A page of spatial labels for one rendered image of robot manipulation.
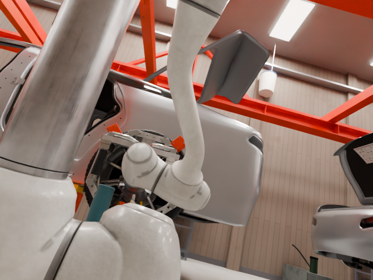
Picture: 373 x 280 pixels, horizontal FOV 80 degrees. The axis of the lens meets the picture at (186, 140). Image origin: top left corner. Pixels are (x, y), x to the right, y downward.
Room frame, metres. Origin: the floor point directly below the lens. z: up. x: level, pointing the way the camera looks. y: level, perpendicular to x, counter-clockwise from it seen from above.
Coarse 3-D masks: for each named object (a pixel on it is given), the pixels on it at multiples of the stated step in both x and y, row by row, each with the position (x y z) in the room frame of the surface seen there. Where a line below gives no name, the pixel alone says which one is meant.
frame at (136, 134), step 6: (132, 132) 1.32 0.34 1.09; (138, 132) 1.32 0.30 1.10; (144, 132) 1.32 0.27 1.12; (120, 138) 1.32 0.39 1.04; (138, 138) 1.36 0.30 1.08; (150, 138) 1.32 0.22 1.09; (156, 138) 1.32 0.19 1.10; (162, 138) 1.32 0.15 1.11; (114, 144) 1.32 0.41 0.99; (162, 144) 1.36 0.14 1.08; (168, 144) 1.32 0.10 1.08; (96, 156) 1.32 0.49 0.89; (90, 168) 1.32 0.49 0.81; (90, 180) 1.32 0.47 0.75; (96, 180) 1.37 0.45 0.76; (90, 186) 1.32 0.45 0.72; (96, 186) 1.32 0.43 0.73; (90, 192) 1.32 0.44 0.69; (168, 204) 1.32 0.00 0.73; (162, 210) 1.32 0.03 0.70; (168, 210) 1.32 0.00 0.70
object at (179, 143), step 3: (177, 138) 1.32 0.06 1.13; (180, 138) 1.32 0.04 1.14; (183, 138) 1.33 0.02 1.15; (174, 141) 1.32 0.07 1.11; (177, 141) 1.32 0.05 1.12; (180, 141) 1.32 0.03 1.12; (183, 141) 1.32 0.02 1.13; (174, 144) 1.32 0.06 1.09; (177, 144) 1.32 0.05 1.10; (180, 144) 1.32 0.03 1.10; (183, 144) 1.32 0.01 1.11; (177, 147) 1.32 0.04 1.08; (180, 147) 1.32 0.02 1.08; (183, 147) 1.36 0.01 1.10; (177, 150) 1.32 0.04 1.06; (180, 150) 1.37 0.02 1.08
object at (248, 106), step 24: (24, 0) 2.94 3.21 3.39; (312, 0) 1.49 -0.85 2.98; (336, 0) 1.43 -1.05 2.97; (360, 0) 1.38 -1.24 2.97; (120, 72) 3.84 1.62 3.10; (144, 72) 3.78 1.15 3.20; (192, 72) 3.42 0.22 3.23; (216, 96) 3.87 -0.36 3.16; (360, 96) 3.00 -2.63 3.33; (264, 120) 3.97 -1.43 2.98; (288, 120) 3.89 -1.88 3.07; (312, 120) 3.86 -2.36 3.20; (336, 120) 3.68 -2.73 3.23
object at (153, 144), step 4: (152, 140) 1.32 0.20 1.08; (152, 144) 1.15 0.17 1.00; (156, 144) 1.14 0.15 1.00; (160, 144) 1.14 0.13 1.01; (160, 148) 1.14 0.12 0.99; (164, 148) 1.14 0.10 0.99; (168, 148) 1.13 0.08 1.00; (172, 148) 1.14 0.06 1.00; (172, 152) 1.13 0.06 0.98; (176, 152) 1.14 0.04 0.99
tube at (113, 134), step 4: (112, 132) 1.13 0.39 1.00; (116, 132) 1.13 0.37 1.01; (112, 136) 1.13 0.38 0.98; (116, 136) 1.14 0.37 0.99; (120, 136) 1.13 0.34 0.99; (124, 136) 1.13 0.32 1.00; (128, 136) 1.14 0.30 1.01; (128, 140) 1.15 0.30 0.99; (132, 140) 1.15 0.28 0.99; (136, 140) 1.16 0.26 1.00; (144, 140) 1.31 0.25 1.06
